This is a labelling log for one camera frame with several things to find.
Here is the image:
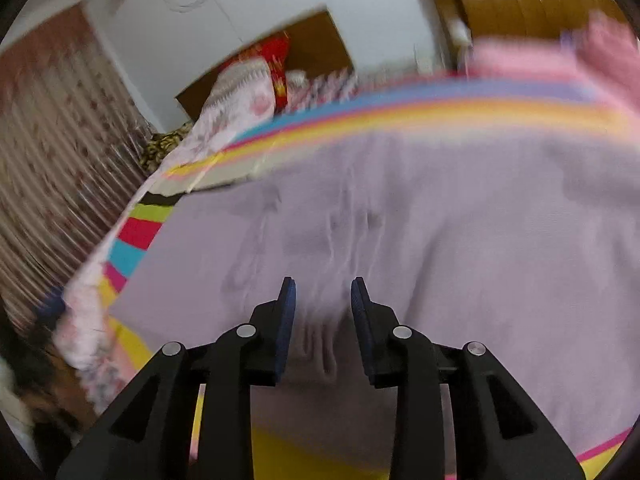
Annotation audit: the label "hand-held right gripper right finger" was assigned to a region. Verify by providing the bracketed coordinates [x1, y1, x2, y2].
[350, 276, 586, 480]

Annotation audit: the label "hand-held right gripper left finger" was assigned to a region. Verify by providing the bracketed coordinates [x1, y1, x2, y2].
[55, 276, 297, 480]

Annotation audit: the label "purple pants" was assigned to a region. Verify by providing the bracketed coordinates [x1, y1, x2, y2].
[107, 127, 640, 476]

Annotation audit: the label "tiger print blanket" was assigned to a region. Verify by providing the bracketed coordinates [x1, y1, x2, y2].
[137, 120, 196, 173]

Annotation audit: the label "striped multicolour blanket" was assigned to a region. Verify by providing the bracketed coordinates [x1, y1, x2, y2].
[97, 77, 640, 480]

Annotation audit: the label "pink floral quilt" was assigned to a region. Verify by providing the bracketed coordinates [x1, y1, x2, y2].
[52, 55, 281, 416]

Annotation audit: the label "checkered bed sheet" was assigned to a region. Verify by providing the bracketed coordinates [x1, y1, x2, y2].
[287, 67, 361, 111]

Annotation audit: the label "red embroidered pillow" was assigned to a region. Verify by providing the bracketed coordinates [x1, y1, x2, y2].
[220, 35, 292, 108]

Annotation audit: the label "floral striped curtain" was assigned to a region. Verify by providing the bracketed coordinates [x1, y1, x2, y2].
[0, 2, 153, 331]

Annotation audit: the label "dark wooden headboard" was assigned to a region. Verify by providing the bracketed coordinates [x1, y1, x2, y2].
[175, 7, 356, 111]

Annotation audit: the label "pink bed sheet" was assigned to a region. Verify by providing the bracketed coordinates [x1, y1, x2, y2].
[460, 35, 601, 81]

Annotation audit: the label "glossy wooden headboard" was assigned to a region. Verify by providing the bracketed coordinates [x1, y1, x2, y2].
[417, 0, 626, 43]

